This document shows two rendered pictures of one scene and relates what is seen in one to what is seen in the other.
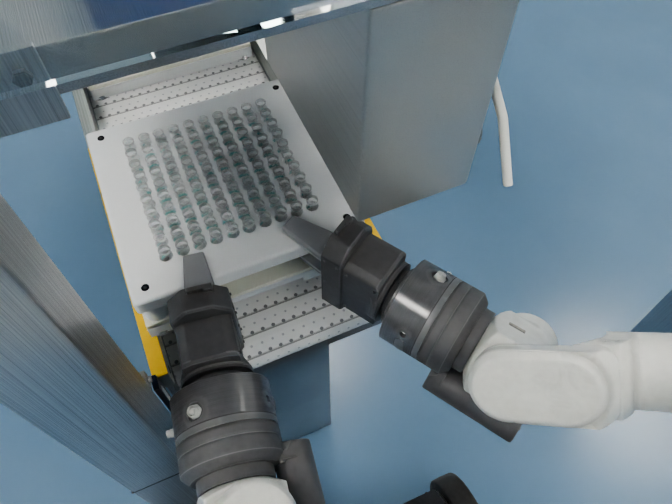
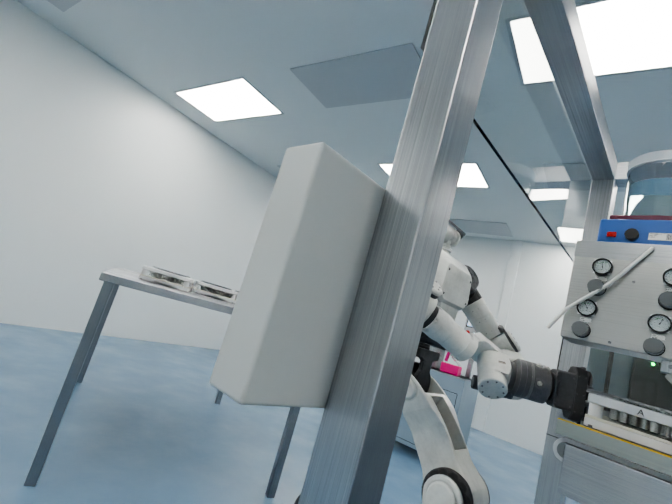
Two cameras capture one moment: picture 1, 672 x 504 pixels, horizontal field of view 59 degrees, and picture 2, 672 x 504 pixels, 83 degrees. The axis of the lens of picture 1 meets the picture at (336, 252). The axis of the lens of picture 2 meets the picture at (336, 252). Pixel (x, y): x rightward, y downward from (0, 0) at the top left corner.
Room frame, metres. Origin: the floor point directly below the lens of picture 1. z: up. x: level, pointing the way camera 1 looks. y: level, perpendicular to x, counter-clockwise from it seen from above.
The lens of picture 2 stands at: (0.92, -0.93, 0.94)
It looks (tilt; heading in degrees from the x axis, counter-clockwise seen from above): 10 degrees up; 158
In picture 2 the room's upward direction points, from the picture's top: 16 degrees clockwise
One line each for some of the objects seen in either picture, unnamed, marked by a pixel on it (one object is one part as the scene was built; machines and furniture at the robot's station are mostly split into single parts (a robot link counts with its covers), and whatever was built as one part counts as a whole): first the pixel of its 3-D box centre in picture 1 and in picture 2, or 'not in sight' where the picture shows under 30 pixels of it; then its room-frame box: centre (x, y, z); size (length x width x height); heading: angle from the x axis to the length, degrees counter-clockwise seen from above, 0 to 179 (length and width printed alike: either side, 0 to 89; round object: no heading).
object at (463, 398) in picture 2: not in sight; (431, 410); (-2.09, 1.65, 0.38); 0.63 x 0.57 x 0.76; 31
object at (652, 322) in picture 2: not in sight; (659, 323); (0.48, -0.05, 1.11); 0.04 x 0.01 x 0.04; 24
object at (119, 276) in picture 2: not in sight; (203, 296); (-1.71, -0.68, 0.84); 1.50 x 1.10 x 0.04; 4
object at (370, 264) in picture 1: (387, 287); (553, 387); (0.29, -0.05, 0.93); 0.12 x 0.10 x 0.13; 56
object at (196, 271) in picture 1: (197, 279); not in sight; (0.28, 0.13, 0.95); 0.06 x 0.03 x 0.02; 16
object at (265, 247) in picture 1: (219, 181); (662, 418); (0.42, 0.13, 0.93); 0.25 x 0.24 x 0.02; 113
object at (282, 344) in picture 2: not in sight; (322, 283); (0.51, -0.77, 0.97); 0.17 x 0.06 x 0.26; 114
